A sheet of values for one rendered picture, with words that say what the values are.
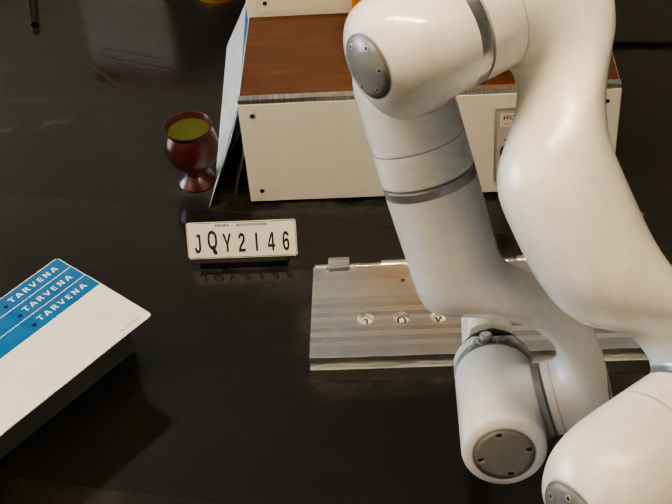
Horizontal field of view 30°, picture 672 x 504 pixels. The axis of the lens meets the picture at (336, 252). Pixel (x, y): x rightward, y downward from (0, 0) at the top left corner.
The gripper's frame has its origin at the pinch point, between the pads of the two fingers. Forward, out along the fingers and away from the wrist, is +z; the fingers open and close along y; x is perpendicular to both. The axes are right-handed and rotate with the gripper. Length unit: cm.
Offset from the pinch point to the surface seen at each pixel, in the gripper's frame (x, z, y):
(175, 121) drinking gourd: -44, 50, -2
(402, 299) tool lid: -9.6, 17.1, 11.8
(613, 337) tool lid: 17.5, 8.9, 13.7
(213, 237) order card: -36.8, 30.8, 8.5
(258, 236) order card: -30.2, 30.8, 8.6
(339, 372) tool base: -18.2, 7.1, 16.5
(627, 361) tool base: 19.1, 7.0, 16.2
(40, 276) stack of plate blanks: -58, 16, 6
